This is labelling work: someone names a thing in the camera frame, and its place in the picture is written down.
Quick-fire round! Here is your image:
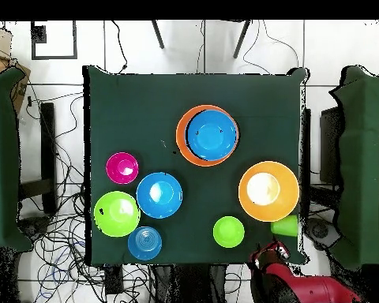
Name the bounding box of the black square frame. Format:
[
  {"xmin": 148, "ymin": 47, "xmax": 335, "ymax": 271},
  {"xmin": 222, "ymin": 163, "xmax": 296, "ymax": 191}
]
[{"xmin": 30, "ymin": 20, "xmax": 78, "ymax": 61}]

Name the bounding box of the large orange plastic bowl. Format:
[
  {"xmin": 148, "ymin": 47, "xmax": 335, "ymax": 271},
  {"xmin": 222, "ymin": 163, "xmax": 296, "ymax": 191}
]
[
  {"xmin": 238, "ymin": 160, "xmax": 300, "ymax": 223},
  {"xmin": 175, "ymin": 104, "xmax": 239, "ymax": 167}
]

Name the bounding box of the black tripod leg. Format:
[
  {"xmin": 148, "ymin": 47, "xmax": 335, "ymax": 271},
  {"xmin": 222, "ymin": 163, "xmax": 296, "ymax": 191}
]
[
  {"xmin": 232, "ymin": 20, "xmax": 253, "ymax": 60},
  {"xmin": 150, "ymin": 20, "xmax": 166, "ymax": 51}
]

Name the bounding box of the black power strip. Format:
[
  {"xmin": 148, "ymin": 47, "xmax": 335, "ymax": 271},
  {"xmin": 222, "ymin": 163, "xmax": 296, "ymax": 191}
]
[{"xmin": 104, "ymin": 265, "xmax": 125, "ymax": 296}]

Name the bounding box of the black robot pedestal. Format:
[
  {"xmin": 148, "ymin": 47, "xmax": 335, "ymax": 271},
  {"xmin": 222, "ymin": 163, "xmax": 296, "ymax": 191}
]
[{"xmin": 152, "ymin": 264, "xmax": 228, "ymax": 303}]

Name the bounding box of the green cloth covered table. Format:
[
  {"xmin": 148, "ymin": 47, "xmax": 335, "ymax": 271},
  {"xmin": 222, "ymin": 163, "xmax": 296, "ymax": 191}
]
[
  {"xmin": 0, "ymin": 67, "xmax": 32, "ymax": 253},
  {"xmin": 329, "ymin": 65, "xmax": 379, "ymax": 269}
]

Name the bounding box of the black floor stand bar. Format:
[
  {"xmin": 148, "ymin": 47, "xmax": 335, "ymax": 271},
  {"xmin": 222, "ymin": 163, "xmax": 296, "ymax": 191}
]
[{"xmin": 18, "ymin": 102, "xmax": 58, "ymax": 215}]

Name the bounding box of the small pink plastic bowl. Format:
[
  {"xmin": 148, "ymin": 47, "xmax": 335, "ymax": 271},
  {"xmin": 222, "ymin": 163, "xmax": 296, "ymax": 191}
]
[{"xmin": 106, "ymin": 151, "xmax": 140, "ymax": 185}]

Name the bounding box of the black box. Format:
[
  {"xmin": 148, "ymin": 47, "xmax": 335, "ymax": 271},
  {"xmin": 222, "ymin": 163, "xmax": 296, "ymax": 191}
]
[{"xmin": 318, "ymin": 106, "xmax": 346, "ymax": 185}]

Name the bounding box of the black stand base with knob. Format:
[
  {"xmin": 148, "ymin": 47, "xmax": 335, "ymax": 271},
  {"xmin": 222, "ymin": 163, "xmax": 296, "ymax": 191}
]
[{"xmin": 17, "ymin": 216, "xmax": 52, "ymax": 241}]

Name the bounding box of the small translucent blue bowl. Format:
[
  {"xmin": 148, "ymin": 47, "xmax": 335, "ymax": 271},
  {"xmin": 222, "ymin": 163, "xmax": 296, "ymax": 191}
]
[{"xmin": 127, "ymin": 226, "xmax": 163, "ymax": 261}]

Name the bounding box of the green plastic cup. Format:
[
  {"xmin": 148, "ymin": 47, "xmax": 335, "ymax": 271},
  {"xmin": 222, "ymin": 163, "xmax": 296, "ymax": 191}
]
[{"xmin": 270, "ymin": 214, "xmax": 299, "ymax": 237}]

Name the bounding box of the small green plastic bowl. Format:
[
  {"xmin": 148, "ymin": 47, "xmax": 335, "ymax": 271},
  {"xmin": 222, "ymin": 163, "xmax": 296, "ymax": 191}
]
[{"xmin": 212, "ymin": 215, "xmax": 246, "ymax": 249}]

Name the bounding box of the blue plastic bowl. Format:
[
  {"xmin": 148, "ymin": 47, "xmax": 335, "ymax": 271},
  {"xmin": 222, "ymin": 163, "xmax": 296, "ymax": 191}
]
[
  {"xmin": 136, "ymin": 172, "xmax": 183, "ymax": 219},
  {"xmin": 185, "ymin": 109, "xmax": 239, "ymax": 162}
]

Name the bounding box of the large green plastic bowl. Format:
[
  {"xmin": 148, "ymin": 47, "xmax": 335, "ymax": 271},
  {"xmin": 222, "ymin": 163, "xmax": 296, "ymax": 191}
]
[{"xmin": 93, "ymin": 190, "xmax": 141, "ymax": 238}]

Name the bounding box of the thin black floor cable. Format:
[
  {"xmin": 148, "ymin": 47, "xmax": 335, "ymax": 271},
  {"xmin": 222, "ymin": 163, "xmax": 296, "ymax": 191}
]
[{"xmin": 111, "ymin": 20, "xmax": 129, "ymax": 73}]

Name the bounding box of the dark green table cloth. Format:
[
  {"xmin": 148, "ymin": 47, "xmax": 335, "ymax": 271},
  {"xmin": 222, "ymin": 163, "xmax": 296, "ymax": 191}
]
[{"xmin": 82, "ymin": 65, "xmax": 310, "ymax": 266}]

